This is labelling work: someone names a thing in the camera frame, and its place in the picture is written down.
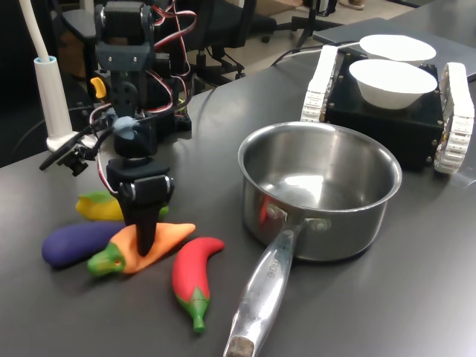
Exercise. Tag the orange toy carrot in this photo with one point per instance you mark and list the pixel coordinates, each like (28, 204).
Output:
(167, 234)

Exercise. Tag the yellow toy corn cob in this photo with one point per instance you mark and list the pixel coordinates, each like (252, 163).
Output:
(96, 208)

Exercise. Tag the pale grey putty lump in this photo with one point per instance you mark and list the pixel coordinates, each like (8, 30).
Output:
(124, 126)

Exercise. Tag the red toy chilli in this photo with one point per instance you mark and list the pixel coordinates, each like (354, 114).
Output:
(189, 267)

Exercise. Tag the purple toy aubergine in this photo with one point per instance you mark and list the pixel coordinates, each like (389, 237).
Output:
(74, 243)

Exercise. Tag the black office chair with armrest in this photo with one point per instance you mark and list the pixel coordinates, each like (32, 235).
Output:
(80, 24)

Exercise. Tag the tracked vehicle with white tracks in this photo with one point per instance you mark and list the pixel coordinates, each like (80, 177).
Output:
(383, 126)

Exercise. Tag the white bowl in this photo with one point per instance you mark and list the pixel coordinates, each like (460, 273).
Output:
(390, 85)
(398, 46)

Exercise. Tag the small black gripper camera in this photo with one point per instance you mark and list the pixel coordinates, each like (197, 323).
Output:
(76, 165)

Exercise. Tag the white post with flat base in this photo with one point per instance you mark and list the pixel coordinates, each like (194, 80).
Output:
(52, 93)

